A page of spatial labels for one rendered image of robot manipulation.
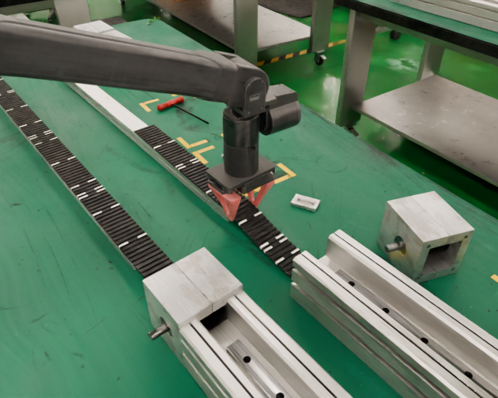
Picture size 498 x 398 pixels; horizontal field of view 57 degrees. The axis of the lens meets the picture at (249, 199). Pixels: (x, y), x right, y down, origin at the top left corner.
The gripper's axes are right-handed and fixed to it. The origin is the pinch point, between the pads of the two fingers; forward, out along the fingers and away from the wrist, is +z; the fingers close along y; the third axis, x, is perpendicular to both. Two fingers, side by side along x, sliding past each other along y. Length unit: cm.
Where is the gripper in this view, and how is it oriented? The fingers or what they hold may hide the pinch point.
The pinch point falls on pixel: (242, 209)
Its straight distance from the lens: 81.6
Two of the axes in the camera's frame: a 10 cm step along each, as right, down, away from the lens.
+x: -6.3, -4.8, 6.1
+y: 7.8, -3.9, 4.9
